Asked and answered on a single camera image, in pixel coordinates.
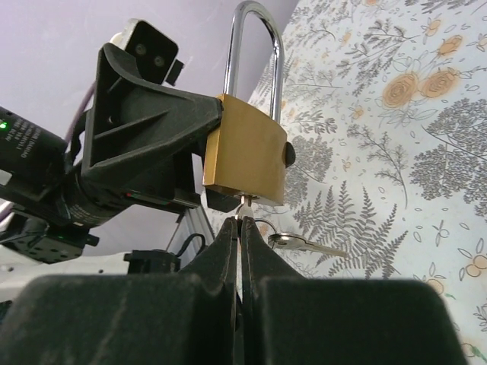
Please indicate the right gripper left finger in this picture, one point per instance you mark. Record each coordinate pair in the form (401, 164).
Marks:
(183, 318)

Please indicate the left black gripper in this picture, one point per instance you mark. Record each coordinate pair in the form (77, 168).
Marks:
(132, 132)

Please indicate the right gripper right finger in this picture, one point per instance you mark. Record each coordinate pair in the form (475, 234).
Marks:
(290, 319)

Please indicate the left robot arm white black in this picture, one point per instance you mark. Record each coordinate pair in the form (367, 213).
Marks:
(37, 169)

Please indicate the floral patterned mat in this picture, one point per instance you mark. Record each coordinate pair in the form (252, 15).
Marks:
(385, 104)

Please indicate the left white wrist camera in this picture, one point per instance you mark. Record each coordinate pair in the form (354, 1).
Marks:
(154, 52)

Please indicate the brass padlock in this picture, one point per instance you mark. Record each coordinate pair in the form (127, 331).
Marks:
(245, 155)

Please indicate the silver keys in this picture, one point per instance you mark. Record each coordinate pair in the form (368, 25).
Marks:
(285, 240)

